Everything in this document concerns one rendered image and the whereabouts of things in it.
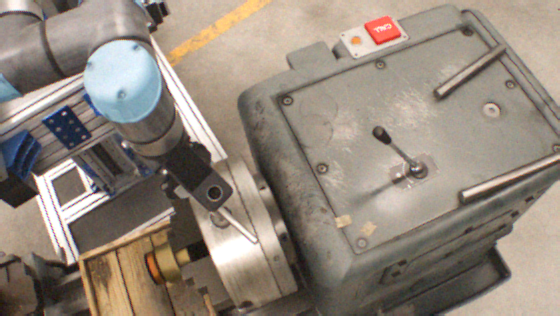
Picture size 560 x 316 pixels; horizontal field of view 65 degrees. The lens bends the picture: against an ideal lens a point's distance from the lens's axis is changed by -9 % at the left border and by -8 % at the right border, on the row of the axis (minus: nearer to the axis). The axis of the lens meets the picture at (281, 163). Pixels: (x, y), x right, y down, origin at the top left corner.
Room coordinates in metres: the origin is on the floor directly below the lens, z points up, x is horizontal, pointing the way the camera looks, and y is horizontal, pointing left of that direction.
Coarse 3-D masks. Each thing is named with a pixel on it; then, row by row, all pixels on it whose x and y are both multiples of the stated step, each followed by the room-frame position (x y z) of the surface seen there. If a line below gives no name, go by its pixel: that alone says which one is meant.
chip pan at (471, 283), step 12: (492, 264) 0.27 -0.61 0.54; (468, 276) 0.25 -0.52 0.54; (480, 276) 0.24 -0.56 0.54; (492, 276) 0.23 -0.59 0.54; (444, 288) 0.23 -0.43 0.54; (456, 288) 0.22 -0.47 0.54; (468, 288) 0.21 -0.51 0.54; (480, 288) 0.20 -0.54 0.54; (420, 300) 0.21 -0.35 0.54; (432, 300) 0.20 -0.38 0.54; (444, 300) 0.19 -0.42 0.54; (456, 300) 0.18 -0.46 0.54; (396, 312) 0.19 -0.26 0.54; (408, 312) 0.18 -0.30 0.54; (420, 312) 0.17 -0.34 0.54; (432, 312) 0.16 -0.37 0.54
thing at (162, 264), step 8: (160, 248) 0.33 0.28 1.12; (168, 248) 0.32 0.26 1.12; (184, 248) 0.32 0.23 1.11; (144, 256) 0.32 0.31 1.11; (152, 256) 0.31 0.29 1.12; (160, 256) 0.31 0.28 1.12; (168, 256) 0.30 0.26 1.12; (176, 256) 0.31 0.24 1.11; (184, 256) 0.30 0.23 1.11; (192, 256) 0.32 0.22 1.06; (152, 264) 0.29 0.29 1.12; (160, 264) 0.29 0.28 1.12; (168, 264) 0.29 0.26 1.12; (176, 264) 0.29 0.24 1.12; (184, 264) 0.29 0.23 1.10; (152, 272) 0.28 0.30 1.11; (160, 272) 0.28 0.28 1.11; (168, 272) 0.27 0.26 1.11; (176, 272) 0.27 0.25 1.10; (152, 280) 0.27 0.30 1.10; (160, 280) 0.26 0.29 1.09; (168, 280) 0.26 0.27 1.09; (176, 280) 0.27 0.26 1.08
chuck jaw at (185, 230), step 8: (176, 200) 0.39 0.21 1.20; (184, 200) 0.39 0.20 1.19; (176, 208) 0.38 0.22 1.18; (184, 208) 0.38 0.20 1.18; (176, 216) 0.38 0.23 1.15; (184, 216) 0.37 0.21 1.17; (192, 216) 0.37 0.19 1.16; (176, 224) 0.36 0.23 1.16; (184, 224) 0.35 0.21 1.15; (192, 224) 0.35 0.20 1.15; (168, 232) 0.36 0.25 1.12; (176, 232) 0.34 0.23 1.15; (184, 232) 0.34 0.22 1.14; (192, 232) 0.34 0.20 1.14; (200, 232) 0.34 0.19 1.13; (168, 240) 0.33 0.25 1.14; (176, 240) 0.33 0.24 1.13; (184, 240) 0.33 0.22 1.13; (192, 240) 0.33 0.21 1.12; (200, 240) 0.33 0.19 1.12; (176, 248) 0.32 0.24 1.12
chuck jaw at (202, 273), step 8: (208, 256) 0.30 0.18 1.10; (192, 264) 0.29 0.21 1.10; (200, 264) 0.28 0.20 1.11; (208, 264) 0.28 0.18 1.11; (184, 272) 0.27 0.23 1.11; (192, 272) 0.27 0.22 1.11; (200, 272) 0.26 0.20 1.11; (208, 272) 0.26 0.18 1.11; (216, 272) 0.26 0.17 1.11; (184, 280) 0.25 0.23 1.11; (192, 280) 0.25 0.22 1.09; (200, 280) 0.25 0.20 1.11; (208, 280) 0.24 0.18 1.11; (216, 280) 0.24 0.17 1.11; (200, 288) 0.23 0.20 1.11; (208, 288) 0.23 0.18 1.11; (216, 288) 0.23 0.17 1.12; (224, 288) 0.22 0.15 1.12; (216, 296) 0.21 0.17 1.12; (224, 296) 0.21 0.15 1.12; (216, 304) 0.19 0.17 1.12; (224, 304) 0.19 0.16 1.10; (232, 304) 0.19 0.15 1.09; (240, 304) 0.19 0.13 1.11; (248, 304) 0.19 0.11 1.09
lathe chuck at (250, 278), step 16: (224, 160) 0.46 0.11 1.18; (224, 176) 0.41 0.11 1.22; (192, 208) 0.35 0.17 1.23; (240, 208) 0.33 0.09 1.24; (208, 224) 0.31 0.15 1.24; (208, 240) 0.29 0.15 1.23; (224, 240) 0.28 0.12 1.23; (240, 240) 0.28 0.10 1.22; (224, 256) 0.26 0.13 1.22; (240, 256) 0.25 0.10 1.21; (256, 256) 0.25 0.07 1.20; (224, 272) 0.23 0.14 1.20; (240, 272) 0.23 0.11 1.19; (256, 272) 0.23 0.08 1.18; (272, 272) 0.22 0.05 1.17; (240, 288) 0.21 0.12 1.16; (256, 288) 0.20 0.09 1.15; (272, 288) 0.20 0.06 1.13; (256, 304) 0.19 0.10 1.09
